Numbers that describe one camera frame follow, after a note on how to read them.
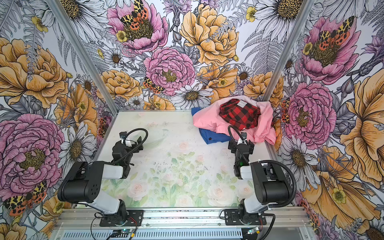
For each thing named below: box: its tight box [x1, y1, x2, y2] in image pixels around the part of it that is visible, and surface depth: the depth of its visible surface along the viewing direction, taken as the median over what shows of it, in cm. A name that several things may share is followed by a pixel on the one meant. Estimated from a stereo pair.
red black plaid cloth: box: [218, 98, 261, 131], surface depth 104 cm
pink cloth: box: [193, 95, 276, 145], surface depth 104 cm
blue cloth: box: [191, 106, 232, 145], surface depth 104 cm
